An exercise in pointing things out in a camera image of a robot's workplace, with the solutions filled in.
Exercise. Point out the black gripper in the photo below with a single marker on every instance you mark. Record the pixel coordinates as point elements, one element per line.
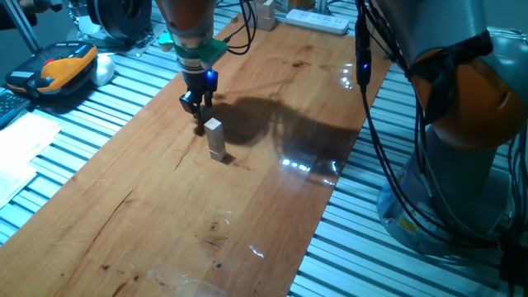
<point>200,82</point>

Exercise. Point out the black handheld device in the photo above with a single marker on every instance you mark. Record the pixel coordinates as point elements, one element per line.
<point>48,5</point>

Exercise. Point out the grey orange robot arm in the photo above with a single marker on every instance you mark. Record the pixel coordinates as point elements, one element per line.
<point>474,103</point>

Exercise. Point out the dark sleeved forearm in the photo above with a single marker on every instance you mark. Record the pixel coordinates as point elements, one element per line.
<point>9,20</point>

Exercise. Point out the person left hand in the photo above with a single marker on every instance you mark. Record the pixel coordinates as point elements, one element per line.
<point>29,6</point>

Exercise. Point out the white computer mouse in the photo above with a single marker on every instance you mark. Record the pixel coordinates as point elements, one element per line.
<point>103,70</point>

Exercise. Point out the medium wooden block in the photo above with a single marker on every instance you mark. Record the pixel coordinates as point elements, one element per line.
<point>267,16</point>

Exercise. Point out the glossy wooden board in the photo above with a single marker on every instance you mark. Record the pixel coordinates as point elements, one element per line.
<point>165,231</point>

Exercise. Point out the orange black teach pendant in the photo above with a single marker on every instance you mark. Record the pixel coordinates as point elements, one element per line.
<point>62,68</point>

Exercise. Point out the white power strip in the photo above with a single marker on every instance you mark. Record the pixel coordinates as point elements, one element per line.
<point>317,21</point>

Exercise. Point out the white paper sheets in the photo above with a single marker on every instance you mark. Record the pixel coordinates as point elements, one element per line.
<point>24,144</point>

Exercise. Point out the black computer keyboard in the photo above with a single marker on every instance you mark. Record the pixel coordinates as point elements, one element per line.
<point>10,105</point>

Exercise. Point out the grey fan base plate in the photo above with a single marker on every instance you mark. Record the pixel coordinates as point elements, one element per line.
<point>136,47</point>

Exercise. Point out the silver metal post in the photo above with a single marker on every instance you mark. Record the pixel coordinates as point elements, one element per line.
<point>322,6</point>

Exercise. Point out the grey metal frame post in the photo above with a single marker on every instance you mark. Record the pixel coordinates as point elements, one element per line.
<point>24,31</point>

